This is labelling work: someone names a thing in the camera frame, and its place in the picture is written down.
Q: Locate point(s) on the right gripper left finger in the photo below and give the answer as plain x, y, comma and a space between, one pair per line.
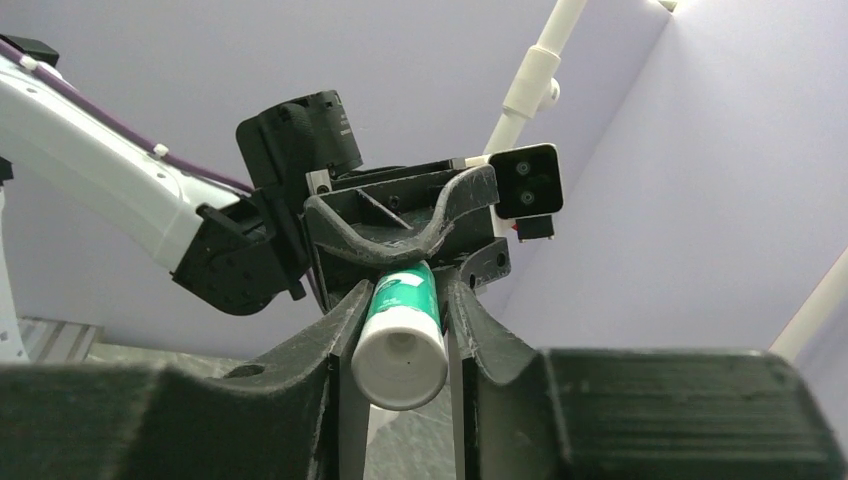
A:
291, 413

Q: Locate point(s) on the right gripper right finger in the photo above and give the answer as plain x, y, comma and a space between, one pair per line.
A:
564, 413

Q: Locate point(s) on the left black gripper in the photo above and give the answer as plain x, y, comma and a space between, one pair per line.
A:
376, 222

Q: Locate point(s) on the green white glue stick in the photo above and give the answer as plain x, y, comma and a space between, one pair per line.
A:
400, 361

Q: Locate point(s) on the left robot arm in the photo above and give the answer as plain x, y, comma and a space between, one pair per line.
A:
232, 246

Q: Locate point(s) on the white pipe with red stripe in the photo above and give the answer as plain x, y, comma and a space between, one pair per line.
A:
811, 316

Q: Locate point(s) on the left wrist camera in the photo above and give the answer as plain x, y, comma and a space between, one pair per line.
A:
529, 187

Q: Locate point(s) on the white PVC pipe frame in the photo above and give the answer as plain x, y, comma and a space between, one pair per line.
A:
534, 86

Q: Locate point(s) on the aluminium extrusion frame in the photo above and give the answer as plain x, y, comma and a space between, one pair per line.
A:
57, 341

